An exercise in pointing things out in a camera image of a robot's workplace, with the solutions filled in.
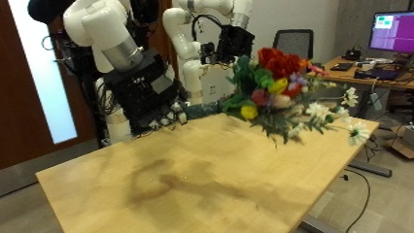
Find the colourful artificial flower bouquet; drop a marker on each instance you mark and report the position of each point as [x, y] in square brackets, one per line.
[280, 66]

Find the brown door with glass panel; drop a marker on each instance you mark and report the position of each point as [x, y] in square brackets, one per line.
[19, 113]

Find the cardboard box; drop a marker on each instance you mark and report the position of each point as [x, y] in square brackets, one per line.
[404, 142]

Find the black desk phone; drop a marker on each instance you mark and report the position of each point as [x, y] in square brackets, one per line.
[353, 54]

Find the black robot mounting stand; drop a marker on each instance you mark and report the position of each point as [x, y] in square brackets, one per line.
[81, 64]

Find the white wall outlet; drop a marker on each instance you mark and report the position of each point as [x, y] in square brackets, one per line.
[212, 89]

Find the computer monitor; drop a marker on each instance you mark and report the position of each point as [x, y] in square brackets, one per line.
[394, 32]

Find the black mesh office chair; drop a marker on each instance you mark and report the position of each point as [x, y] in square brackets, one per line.
[294, 42]

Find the black keyboard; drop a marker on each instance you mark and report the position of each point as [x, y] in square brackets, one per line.
[342, 67]

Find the white hanging power adapter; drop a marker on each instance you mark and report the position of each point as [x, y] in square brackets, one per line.
[376, 101]

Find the wooden office desk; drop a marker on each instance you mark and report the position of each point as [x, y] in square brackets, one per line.
[341, 74]

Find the grey table foot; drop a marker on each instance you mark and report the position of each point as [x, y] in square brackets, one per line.
[370, 169]
[317, 226]

